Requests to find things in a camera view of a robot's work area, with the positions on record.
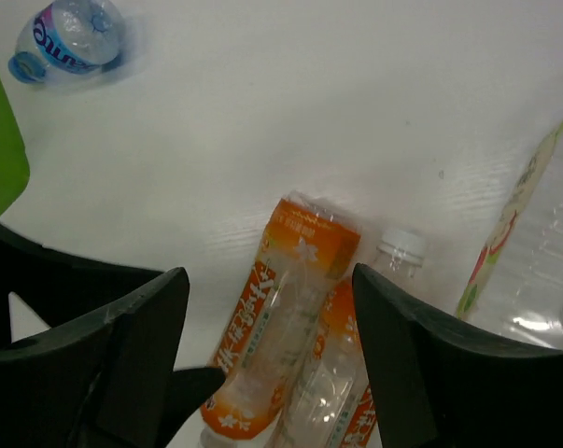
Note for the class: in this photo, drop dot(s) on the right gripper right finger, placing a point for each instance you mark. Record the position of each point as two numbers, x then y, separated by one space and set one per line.
440 382

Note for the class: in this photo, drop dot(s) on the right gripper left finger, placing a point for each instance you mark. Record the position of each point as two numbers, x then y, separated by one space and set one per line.
88 351

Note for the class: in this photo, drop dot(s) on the large clear plastic bottle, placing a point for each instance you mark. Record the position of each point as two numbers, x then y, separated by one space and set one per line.
516 287

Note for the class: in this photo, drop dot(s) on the orange label tea bottle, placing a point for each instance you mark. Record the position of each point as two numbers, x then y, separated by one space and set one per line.
304 251

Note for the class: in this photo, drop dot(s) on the blue label water bottle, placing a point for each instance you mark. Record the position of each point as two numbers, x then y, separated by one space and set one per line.
77 38

